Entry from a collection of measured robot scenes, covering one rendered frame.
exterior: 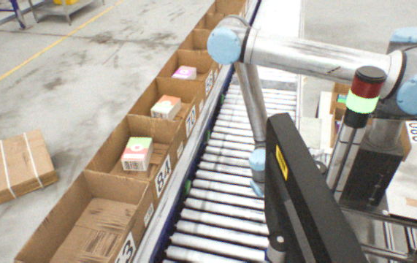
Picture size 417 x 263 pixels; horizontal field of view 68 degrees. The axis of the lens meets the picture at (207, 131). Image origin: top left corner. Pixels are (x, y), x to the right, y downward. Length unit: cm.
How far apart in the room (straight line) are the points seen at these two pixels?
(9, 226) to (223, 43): 221
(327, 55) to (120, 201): 97
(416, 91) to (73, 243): 125
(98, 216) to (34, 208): 148
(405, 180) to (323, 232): 139
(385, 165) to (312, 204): 98
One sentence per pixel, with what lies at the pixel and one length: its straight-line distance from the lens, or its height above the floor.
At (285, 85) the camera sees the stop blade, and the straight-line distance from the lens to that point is 232.
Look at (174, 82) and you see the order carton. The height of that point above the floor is 102.
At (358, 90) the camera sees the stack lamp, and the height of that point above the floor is 163.
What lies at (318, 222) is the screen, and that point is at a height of 155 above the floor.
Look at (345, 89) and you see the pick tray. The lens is 236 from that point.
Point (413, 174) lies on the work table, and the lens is 189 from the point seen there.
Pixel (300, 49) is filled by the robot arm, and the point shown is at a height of 153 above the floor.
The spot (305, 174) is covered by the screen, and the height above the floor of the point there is 155.
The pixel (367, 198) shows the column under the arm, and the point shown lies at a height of 80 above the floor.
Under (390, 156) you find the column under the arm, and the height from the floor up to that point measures 106.
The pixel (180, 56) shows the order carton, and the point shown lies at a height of 100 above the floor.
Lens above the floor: 192
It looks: 39 degrees down
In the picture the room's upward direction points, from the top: 2 degrees counter-clockwise
